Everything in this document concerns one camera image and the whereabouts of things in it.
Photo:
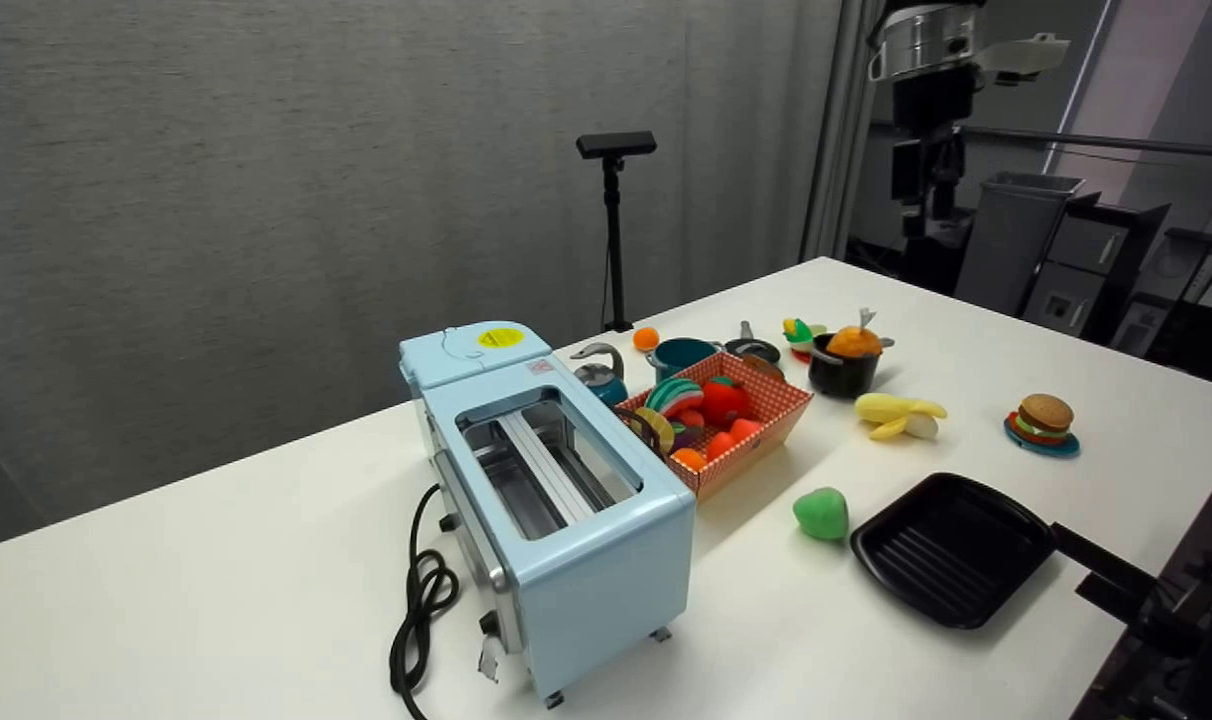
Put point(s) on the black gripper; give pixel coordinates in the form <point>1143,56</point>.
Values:
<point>934,105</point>

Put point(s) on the red plush tomato toy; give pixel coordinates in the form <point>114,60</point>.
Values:
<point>720,405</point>

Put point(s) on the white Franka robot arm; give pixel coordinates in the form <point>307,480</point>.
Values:
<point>925,43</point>

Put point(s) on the green plush vegetable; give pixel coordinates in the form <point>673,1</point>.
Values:
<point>797,331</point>

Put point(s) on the black toy pot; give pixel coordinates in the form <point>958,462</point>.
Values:
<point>836,377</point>

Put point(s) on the red toy plate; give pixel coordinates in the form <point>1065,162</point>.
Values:
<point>803,355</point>

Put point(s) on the yellow plush banana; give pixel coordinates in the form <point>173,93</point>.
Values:
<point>899,413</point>

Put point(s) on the plush burger toy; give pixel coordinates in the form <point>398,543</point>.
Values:
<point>1040,417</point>

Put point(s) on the teal toy plate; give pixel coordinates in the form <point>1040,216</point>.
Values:
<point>1045,448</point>

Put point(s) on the teal toy bowl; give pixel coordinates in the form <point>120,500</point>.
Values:
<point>684,355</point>

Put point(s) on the red-orange plush fruit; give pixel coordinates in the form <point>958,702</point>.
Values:
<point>745,428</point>
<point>716,446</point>

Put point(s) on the orange plush tangerine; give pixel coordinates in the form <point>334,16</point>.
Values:
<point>645,336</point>

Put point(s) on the green plush pear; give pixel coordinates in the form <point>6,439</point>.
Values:
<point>820,515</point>

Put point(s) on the black ridged tray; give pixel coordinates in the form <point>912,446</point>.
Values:
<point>950,544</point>

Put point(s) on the orange plush fruit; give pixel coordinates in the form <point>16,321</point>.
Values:
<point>690,462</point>

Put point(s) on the yellow-rimmed plush fruit slice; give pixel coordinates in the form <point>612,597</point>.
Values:
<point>654,428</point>

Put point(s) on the teal toy kettle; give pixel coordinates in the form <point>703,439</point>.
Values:
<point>603,372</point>

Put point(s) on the grey cabinet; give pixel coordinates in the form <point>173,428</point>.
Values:
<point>1031,247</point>

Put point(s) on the orange checkered cardboard box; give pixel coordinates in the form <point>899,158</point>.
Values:
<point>764,442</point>

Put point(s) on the light blue appliance yellow sticker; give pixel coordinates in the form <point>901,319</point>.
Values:
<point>476,351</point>

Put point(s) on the light blue toaster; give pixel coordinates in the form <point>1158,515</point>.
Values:
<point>589,561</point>

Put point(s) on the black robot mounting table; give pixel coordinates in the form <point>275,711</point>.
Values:
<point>1189,624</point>

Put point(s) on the grey curtain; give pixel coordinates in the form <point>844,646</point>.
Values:
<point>296,201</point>

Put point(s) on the black camera on stand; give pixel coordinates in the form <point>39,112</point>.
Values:
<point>612,141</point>

